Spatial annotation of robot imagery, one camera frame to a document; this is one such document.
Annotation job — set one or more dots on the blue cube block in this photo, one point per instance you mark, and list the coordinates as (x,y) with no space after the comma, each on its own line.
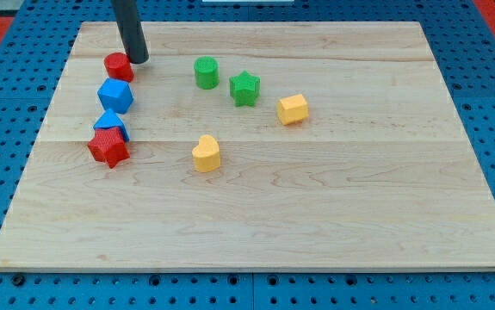
(115,94)

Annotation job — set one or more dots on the light wooden board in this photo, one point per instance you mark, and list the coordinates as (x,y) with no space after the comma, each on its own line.
(381,177)

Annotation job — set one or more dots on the yellow heart block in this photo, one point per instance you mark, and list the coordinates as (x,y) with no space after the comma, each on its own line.
(206,155)

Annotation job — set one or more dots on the yellow hexagonal block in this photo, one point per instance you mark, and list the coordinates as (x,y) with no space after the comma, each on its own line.
(292,109)

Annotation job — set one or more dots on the green star block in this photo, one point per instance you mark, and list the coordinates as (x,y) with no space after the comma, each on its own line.
(244,89)

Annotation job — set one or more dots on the green cylinder block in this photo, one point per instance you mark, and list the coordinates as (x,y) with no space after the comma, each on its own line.
(206,72)

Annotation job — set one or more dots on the red star block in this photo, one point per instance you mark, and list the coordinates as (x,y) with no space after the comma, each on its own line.
(108,146)

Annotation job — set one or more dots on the blue triangular block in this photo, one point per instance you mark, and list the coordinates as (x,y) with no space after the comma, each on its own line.
(110,119)

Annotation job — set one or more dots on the red cylinder block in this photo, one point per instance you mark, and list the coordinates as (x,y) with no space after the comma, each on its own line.
(118,66)

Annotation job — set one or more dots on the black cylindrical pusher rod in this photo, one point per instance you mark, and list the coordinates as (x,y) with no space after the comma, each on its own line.
(130,28)

